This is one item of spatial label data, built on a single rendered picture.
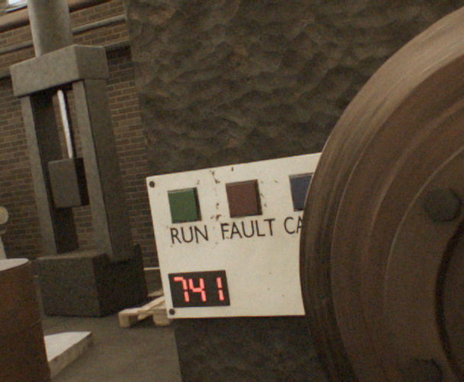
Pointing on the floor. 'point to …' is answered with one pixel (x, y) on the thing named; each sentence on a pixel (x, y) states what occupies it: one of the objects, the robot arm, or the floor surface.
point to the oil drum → (9, 324)
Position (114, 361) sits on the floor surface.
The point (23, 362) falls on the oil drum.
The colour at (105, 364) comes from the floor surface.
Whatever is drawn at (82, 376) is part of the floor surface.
